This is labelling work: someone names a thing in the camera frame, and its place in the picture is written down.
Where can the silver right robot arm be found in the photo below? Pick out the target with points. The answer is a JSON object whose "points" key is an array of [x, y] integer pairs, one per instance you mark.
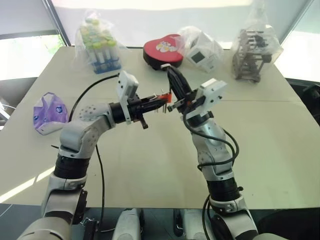
{"points": [[212, 140]]}

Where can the dark window frame post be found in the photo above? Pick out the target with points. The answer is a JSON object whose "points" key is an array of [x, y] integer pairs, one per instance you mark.
{"points": [[60, 22]]}

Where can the purple tissue pack bag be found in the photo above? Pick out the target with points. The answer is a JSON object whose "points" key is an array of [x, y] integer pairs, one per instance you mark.
{"points": [[51, 115]]}

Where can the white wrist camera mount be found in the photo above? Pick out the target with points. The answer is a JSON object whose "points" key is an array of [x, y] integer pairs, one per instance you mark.
{"points": [[213, 93], [126, 83]]}

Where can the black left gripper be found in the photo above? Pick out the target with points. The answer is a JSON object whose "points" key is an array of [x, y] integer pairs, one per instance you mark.
{"points": [[136, 106]]}

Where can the metal table clamp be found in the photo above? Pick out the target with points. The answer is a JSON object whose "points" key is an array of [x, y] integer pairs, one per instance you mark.
{"points": [[90, 226]]}

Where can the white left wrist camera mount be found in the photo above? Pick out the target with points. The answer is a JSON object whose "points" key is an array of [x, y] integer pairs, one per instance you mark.
{"points": [[126, 83]]}

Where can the dark chair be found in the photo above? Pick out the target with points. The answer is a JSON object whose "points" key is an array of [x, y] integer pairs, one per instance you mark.
{"points": [[310, 97]]}

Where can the bagged test tubes blue rack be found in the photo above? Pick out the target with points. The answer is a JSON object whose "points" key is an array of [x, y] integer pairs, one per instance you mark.
{"points": [[102, 47]]}

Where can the red hex key holder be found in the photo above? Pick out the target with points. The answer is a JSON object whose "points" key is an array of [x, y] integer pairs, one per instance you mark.
{"points": [[166, 97]]}

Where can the bagged dark wooden rack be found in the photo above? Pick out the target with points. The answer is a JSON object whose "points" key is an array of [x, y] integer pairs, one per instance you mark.
{"points": [[252, 52]]}

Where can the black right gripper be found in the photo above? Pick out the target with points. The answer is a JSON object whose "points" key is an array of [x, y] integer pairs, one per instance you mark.
{"points": [[193, 100]]}

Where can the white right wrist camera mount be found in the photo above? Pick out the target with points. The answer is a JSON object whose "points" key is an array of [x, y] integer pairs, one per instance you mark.
{"points": [[213, 93]]}

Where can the grey rounded robot leg shape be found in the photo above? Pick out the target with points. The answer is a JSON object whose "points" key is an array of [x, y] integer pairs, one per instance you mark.
{"points": [[127, 225], [192, 225]]}

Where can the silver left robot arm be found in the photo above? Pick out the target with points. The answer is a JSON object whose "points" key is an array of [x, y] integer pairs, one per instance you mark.
{"points": [[75, 135]]}

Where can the red heart-shaped box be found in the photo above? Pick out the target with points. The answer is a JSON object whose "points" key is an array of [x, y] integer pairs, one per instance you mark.
{"points": [[160, 53]]}

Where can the bagged white electronic device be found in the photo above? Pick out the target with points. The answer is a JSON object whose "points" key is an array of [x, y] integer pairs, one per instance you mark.
{"points": [[200, 57]]}

